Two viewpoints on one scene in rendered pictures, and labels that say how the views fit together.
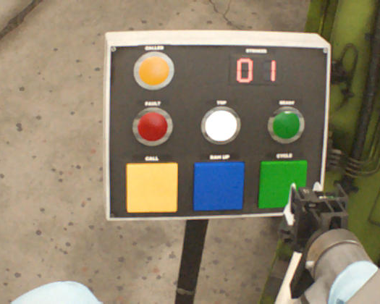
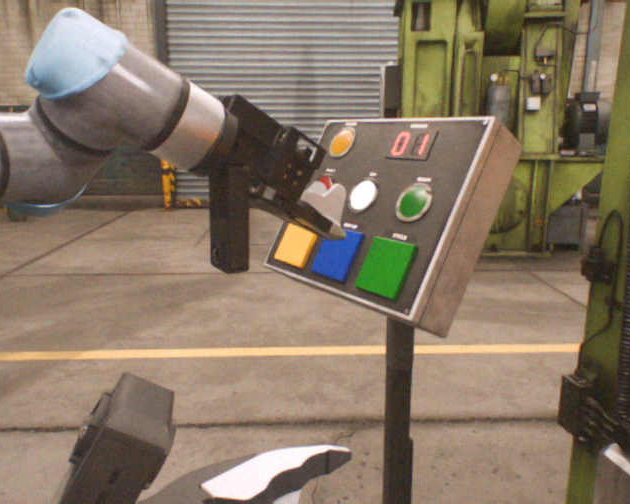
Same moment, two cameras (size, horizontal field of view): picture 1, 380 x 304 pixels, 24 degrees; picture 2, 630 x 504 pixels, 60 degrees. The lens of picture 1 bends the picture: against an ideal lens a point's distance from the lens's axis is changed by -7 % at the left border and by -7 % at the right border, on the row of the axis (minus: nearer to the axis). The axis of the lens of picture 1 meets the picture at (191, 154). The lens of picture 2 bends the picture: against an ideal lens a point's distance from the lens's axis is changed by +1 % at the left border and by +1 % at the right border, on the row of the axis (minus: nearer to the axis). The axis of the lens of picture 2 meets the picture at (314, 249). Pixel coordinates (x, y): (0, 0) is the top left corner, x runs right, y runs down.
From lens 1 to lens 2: 1.30 m
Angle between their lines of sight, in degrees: 64
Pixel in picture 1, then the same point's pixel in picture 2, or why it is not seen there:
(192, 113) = (349, 181)
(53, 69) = (563, 460)
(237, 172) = (352, 240)
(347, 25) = (610, 180)
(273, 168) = (381, 243)
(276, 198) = (371, 279)
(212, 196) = (326, 259)
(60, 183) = not seen: outside the picture
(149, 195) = (291, 245)
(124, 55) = (332, 129)
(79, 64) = not seen: hidden behind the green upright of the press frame
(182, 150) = not seen: hidden behind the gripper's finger
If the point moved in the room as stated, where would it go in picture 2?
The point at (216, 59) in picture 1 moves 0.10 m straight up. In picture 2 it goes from (385, 134) to (387, 64)
